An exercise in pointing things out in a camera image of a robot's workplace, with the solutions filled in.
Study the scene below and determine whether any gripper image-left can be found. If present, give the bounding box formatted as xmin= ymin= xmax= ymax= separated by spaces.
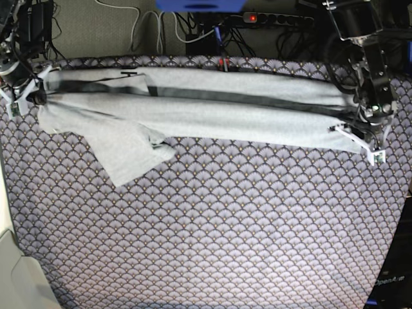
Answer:
xmin=6 ymin=72 xmax=47 ymax=104

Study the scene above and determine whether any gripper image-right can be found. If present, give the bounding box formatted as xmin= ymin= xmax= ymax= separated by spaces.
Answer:
xmin=355 ymin=93 xmax=397 ymax=129

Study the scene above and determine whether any light grey T-shirt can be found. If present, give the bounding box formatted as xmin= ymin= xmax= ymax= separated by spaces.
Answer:
xmin=37 ymin=68 xmax=361 ymax=187

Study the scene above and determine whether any black power adapter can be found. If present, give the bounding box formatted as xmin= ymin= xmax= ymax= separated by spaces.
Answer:
xmin=19 ymin=1 xmax=54 ymax=54

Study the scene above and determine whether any red black table clamp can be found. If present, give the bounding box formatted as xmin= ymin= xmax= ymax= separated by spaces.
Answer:
xmin=218 ymin=57 xmax=230 ymax=72

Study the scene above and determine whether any blue box overhead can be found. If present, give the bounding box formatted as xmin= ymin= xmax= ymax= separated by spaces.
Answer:
xmin=156 ymin=0 xmax=246 ymax=13

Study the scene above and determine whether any beige plastic bin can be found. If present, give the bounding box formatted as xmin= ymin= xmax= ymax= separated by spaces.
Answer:
xmin=1 ymin=230 xmax=61 ymax=308

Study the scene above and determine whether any patterned fan-print tablecloth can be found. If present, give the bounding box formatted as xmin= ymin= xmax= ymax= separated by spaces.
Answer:
xmin=1 ymin=75 xmax=411 ymax=308

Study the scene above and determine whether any white cable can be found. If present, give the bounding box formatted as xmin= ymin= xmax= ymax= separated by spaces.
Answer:
xmin=130 ymin=9 xmax=215 ymax=52

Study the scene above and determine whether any black power strip red switch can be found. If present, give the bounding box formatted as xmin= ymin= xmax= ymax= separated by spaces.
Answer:
xmin=242 ymin=12 xmax=315 ymax=28

